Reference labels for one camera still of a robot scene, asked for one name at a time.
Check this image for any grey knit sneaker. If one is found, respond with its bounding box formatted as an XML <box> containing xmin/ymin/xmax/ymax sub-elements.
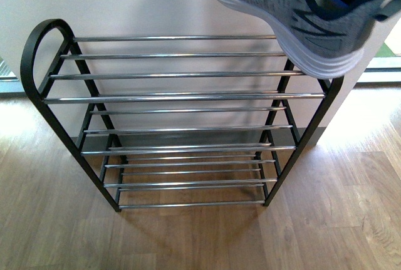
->
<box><xmin>218</xmin><ymin>0</ymin><xmax>400</xmax><ymax>79</ymax></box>

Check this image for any black chrome shoe rack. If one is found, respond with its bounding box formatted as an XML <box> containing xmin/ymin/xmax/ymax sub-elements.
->
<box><xmin>20</xmin><ymin>19</ymin><xmax>343</xmax><ymax>211</ymax></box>

